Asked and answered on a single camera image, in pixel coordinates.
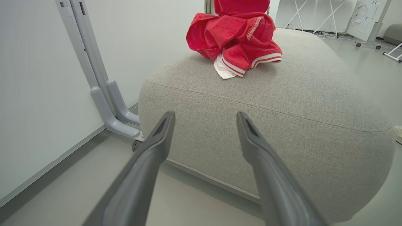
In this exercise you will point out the white folding stand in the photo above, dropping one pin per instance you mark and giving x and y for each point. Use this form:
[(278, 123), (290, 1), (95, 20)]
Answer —
[(333, 15), (296, 12)]

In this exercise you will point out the white shoe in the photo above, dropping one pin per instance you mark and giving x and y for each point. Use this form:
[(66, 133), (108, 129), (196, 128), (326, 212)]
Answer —
[(399, 134)]

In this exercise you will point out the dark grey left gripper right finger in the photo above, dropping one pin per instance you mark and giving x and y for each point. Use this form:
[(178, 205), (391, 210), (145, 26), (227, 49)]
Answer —
[(279, 197)]

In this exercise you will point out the red garment white trim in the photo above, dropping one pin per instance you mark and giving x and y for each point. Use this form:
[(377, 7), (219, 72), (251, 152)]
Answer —
[(229, 34)]

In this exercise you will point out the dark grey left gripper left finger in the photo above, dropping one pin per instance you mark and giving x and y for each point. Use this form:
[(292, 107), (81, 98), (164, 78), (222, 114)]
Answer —
[(132, 194)]

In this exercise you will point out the grey partition stand leg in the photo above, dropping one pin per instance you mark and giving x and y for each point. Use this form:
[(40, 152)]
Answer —
[(103, 106), (121, 106)]

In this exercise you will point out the white tube rack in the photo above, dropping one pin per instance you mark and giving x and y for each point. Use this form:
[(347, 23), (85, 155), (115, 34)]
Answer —
[(392, 56)]

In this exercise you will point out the white partition panel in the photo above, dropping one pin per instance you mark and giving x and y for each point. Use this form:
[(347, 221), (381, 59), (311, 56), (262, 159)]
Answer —
[(31, 94), (150, 37)]

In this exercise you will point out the white board on wheels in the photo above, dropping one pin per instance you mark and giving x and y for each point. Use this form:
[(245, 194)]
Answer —
[(367, 18)]

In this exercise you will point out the grey round pouf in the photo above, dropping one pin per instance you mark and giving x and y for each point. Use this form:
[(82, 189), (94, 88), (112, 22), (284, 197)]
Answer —
[(394, 33)]

